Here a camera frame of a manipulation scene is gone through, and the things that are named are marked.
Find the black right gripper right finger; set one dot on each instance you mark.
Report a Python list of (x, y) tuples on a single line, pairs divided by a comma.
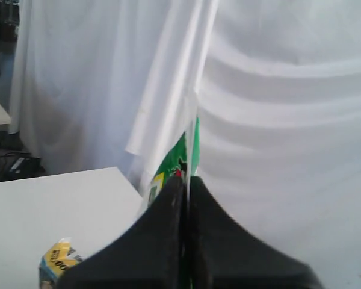
[(222, 254)]

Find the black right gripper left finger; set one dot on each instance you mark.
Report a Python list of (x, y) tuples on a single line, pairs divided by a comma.
[(147, 255)]

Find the green snack package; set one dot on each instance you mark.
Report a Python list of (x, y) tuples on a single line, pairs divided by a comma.
[(181, 160)]

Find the yellow white sugar bag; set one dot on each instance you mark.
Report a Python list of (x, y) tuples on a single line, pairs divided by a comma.
[(60, 257)]

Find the black power adapter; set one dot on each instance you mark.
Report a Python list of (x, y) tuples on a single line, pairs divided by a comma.
[(23, 167)]

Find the white backdrop curtain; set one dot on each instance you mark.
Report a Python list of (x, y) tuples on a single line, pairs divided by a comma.
[(271, 90)]

